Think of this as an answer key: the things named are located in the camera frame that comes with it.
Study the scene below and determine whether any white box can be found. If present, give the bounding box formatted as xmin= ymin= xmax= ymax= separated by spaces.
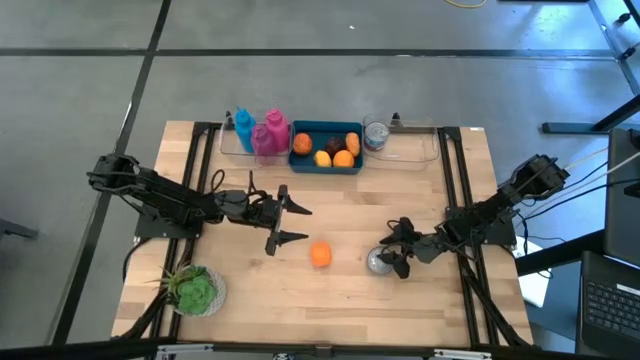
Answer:
xmin=514 ymin=237 xmax=551 ymax=307

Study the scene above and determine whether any orange blocky food toy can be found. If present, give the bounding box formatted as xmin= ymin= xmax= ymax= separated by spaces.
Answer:
xmin=309 ymin=241 xmax=333 ymax=269

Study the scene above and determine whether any round orange fruit toy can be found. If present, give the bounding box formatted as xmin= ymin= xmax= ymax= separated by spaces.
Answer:
xmin=332 ymin=149 xmax=356 ymax=169

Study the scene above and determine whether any clear plastic bin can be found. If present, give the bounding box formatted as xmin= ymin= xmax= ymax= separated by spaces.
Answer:
xmin=218 ymin=114 xmax=295 ymax=166
xmin=362 ymin=114 xmax=441 ymax=164

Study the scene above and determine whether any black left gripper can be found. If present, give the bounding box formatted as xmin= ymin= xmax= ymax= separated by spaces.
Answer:
xmin=219 ymin=184 xmax=314 ymax=257

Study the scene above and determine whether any dark maroon food toy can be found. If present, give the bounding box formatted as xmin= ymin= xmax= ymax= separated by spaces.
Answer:
xmin=325 ymin=136 xmax=347 ymax=157

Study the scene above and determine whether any black monitor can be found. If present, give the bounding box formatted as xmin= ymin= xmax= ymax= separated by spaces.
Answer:
xmin=603 ymin=127 xmax=640 ymax=269

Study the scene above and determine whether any yellow power cable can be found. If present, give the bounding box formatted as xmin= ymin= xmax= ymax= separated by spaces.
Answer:
xmin=564 ymin=147 xmax=610 ymax=174

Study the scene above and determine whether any pink squeeze bottle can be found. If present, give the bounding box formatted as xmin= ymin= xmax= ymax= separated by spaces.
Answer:
xmin=264 ymin=108 xmax=291 ymax=154

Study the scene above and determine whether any red-orange tomato toy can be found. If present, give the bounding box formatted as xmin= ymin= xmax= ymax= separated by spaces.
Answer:
xmin=292 ymin=132 xmax=314 ymax=157

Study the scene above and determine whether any teal plastic bin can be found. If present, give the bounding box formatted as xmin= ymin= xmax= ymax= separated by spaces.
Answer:
xmin=288 ymin=120 xmax=365 ymax=176

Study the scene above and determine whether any black desk leg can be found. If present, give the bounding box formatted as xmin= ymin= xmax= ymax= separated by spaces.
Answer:
xmin=514 ymin=229 xmax=606 ymax=277

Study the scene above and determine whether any black cable bundle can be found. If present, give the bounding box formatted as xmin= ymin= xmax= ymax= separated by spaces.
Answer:
xmin=117 ymin=287 xmax=169 ymax=341

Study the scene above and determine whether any black frame beam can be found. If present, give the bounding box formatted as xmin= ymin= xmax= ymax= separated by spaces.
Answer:
xmin=0 ymin=337 xmax=640 ymax=360

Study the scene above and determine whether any grey metal rack frame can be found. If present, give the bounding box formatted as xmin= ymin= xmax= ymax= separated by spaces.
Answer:
xmin=588 ymin=0 xmax=640 ymax=96

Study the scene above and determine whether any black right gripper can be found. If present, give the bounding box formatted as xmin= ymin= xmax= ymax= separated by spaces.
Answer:
xmin=376 ymin=216 xmax=442 ymax=280

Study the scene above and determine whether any dark table crossbar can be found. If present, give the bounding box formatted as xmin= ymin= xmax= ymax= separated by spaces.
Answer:
xmin=218 ymin=123 xmax=441 ymax=135

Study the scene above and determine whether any purple squeeze bottle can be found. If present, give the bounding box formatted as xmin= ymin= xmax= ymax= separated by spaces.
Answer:
xmin=250 ymin=123 xmax=279 ymax=166

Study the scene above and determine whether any black laptop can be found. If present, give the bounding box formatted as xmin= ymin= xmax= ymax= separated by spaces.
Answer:
xmin=574 ymin=249 xmax=640 ymax=359

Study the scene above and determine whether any silver-lid tin can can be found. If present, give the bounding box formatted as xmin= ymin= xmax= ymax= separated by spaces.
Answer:
xmin=363 ymin=121 xmax=391 ymax=146
xmin=366 ymin=246 xmax=395 ymax=276

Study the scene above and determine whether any grey chair base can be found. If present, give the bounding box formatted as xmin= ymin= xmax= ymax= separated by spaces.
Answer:
xmin=0 ymin=215 xmax=40 ymax=240

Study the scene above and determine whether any white cable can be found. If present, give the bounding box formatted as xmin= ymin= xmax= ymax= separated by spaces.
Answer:
xmin=606 ymin=149 xmax=640 ymax=176

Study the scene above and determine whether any blue squeeze bottle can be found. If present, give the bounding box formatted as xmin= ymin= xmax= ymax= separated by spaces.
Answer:
xmin=233 ymin=106 xmax=257 ymax=154

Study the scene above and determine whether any black desk foot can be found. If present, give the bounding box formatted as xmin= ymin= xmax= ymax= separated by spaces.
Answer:
xmin=542 ymin=94 xmax=640 ymax=135

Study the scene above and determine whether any potted green succulent plant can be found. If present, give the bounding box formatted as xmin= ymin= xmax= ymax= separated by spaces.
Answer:
xmin=149 ymin=263 xmax=228 ymax=318

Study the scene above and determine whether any silver metal bracket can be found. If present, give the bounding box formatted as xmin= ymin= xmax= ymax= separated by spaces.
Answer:
xmin=155 ymin=343 xmax=215 ymax=360
xmin=432 ymin=348 xmax=494 ymax=360

